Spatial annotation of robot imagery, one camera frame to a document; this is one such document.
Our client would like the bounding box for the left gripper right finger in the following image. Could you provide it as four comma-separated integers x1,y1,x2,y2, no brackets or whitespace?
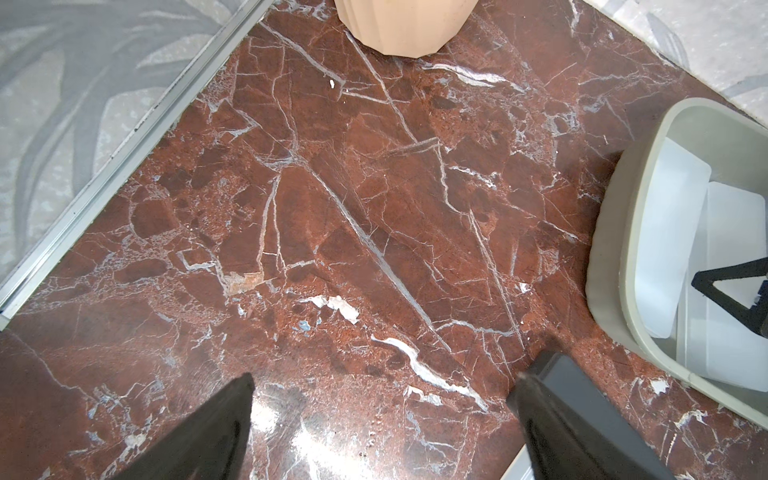
507,350,674,479

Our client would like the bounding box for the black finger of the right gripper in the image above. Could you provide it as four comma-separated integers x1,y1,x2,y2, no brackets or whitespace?
691,257,767,337

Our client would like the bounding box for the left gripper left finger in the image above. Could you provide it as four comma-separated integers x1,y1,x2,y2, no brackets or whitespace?
115,373,255,479

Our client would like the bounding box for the translucent pencil case front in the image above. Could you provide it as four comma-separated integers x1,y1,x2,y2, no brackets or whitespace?
501,445,535,480

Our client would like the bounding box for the grey-green plastic storage box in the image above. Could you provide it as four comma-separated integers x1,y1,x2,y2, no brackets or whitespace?
585,98,767,427

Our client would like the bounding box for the translucent white pencil case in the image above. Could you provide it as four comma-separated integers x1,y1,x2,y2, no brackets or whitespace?
634,138,712,338

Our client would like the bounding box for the terracotta pot with flowers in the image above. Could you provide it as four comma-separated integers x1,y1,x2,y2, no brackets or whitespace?
334,0,478,58

